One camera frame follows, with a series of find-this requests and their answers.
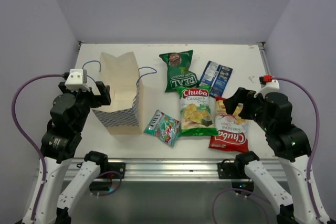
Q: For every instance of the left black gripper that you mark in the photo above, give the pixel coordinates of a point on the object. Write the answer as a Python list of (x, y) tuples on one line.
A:
[(104, 92)]

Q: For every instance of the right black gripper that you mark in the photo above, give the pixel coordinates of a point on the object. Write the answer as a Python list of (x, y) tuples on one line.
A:
[(241, 95)]

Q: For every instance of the red Chuba cassava chips bag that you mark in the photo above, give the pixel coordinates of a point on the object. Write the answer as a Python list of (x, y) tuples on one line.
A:
[(231, 128)]

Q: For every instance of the blue checkered paper bag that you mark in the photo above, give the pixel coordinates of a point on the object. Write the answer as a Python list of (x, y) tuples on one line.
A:
[(122, 74)]

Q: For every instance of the blue Kettle snack bag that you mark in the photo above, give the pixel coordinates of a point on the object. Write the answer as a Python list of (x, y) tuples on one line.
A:
[(217, 77)]

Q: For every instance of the green Chuba cassava chips bag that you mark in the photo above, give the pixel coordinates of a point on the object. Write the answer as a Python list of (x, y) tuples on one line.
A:
[(196, 119)]

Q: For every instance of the dark green REAL chips bag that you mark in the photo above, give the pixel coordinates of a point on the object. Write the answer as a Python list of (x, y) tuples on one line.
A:
[(178, 70)]

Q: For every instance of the teal Fox's candy bag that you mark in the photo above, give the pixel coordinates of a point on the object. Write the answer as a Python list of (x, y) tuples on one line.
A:
[(164, 127)]

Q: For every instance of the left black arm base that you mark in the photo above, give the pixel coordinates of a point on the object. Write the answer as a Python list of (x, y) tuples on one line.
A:
[(119, 167)]

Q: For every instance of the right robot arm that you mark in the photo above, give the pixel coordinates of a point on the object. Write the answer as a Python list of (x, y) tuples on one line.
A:
[(290, 144)]

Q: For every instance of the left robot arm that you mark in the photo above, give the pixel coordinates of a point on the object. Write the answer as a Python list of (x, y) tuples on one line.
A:
[(50, 203)]

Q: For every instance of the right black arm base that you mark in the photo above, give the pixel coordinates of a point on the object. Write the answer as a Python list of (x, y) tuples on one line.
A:
[(228, 169)]

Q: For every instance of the right aluminium table edge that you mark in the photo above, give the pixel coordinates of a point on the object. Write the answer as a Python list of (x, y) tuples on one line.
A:
[(261, 46)]

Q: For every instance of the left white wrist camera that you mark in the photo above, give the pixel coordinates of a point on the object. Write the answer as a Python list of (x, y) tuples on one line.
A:
[(77, 80)]

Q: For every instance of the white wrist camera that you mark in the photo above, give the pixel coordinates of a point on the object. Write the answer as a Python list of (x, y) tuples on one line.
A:
[(268, 85), (77, 80)]

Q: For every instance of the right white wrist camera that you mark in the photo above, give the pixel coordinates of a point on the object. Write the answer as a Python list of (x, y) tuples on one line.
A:
[(268, 85)]

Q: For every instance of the aluminium mounting rail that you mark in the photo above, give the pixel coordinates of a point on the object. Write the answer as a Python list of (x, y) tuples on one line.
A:
[(177, 170)]

